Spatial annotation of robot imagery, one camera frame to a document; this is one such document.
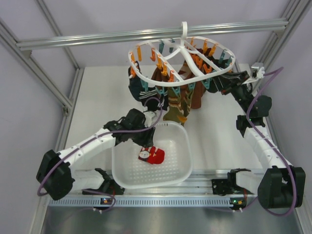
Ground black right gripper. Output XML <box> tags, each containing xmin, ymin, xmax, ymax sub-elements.
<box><xmin>210</xmin><ymin>70</ymin><xmax>253</xmax><ymax>115</ymax></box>

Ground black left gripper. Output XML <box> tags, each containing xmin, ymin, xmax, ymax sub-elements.
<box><xmin>130</xmin><ymin>121</ymin><xmax>155</xmax><ymax>148</ymax></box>

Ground red santa sock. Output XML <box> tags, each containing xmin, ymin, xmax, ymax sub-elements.
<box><xmin>138</xmin><ymin>146</ymin><xmax>165</xmax><ymax>164</ymax></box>

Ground white round clip hanger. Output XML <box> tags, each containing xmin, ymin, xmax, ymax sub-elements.
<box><xmin>128</xmin><ymin>21</ymin><xmax>236</xmax><ymax>87</ymax></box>

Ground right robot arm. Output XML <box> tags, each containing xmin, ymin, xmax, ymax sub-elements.
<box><xmin>213</xmin><ymin>71</ymin><xmax>306</xmax><ymax>212</ymax></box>

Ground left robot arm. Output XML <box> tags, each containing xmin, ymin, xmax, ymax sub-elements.
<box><xmin>36</xmin><ymin>109</ymin><xmax>156</xmax><ymax>200</ymax></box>

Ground translucent white plastic basket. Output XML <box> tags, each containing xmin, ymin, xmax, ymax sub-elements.
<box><xmin>112</xmin><ymin>121</ymin><xmax>193</xmax><ymax>189</ymax></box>

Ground black white striped sock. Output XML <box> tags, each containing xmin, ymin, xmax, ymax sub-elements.
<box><xmin>140</xmin><ymin>88</ymin><xmax>169</xmax><ymax>112</ymax></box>

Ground teal clothes peg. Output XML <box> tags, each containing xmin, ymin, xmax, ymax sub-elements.
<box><xmin>155</xmin><ymin>86</ymin><xmax>167</xmax><ymax>96</ymax></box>

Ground brown sock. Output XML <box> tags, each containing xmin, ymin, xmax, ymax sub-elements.
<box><xmin>191</xmin><ymin>81</ymin><xmax>206</xmax><ymax>109</ymax></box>

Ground olive striped sock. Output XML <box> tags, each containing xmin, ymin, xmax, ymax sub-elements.
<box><xmin>163</xmin><ymin>83</ymin><xmax>195</xmax><ymax>126</ymax></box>

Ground navy blue sock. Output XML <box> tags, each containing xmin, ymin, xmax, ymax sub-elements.
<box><xmin>128</xmin><ymin>66</ymin><xmax>146</xmax><ymax>101</ymax></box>

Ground orange clothes peg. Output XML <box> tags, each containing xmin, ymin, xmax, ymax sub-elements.
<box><xmin>156</xmin><ymin>55</ymin><xmax>165</xmax><ymax>70</ymax></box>

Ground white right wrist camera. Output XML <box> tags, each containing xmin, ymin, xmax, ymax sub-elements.
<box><xmin>251</xmin><ymin>62</ymin><xmax>265</xmax><ymax>80</ymax></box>

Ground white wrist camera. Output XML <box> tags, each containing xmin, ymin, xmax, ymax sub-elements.
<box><xmin>143</xmin><ymin>111</ymin><xmax>156</xmax><ymax>127</ymax></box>
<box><xmin>251</xmin><ymin>62</ymin><xmax>265</xmax><ymax>80</ymax></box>

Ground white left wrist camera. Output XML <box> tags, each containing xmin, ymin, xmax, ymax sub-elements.
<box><xmin>143</xmin><ymin>111</ymin><xmax>156</xmax><ymax>127</ymax></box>

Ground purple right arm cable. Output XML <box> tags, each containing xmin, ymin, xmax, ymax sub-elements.
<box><xmin>246</xmin><ymin>67</ymin><xmax>298</xmax><ymax>217</ymax></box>

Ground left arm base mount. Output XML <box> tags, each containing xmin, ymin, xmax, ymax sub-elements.
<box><xmin>82</xmin><ymin>179</ymin><xmax>125</xmax><ymax>196</ymax></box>

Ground aluminium top rail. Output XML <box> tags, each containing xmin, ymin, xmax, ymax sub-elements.
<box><xmin>16</xmin><ymin>18</ymin><xmax>289</xmax><ymax>51</ymax></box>

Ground perforated cable tray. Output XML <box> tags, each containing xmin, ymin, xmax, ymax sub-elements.
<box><xmin>49</xmin><ymin>196</ymin><xmax>247</xmax><ymax>208</ymax></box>

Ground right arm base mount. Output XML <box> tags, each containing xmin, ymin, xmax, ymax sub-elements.
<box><xmin>212</xmin><ymin>168</ymin><xmax>251</xmax><ymax>196</ymax></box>

